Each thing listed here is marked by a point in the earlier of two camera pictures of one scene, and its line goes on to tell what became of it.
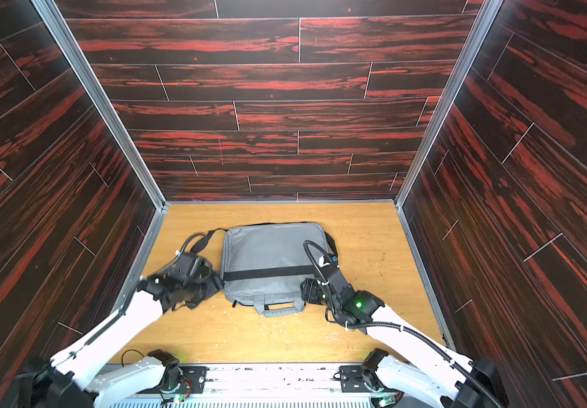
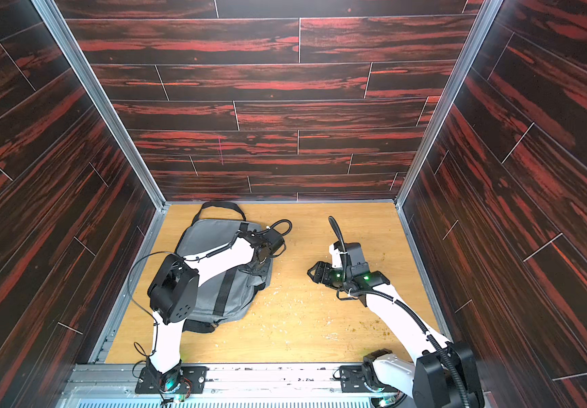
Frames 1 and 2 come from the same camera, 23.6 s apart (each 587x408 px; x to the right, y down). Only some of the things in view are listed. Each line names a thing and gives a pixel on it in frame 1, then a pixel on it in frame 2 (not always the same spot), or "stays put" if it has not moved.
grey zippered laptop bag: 265,263 → 225,297
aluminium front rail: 260,385 stays put
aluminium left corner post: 102,100 stays put
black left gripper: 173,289 → 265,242
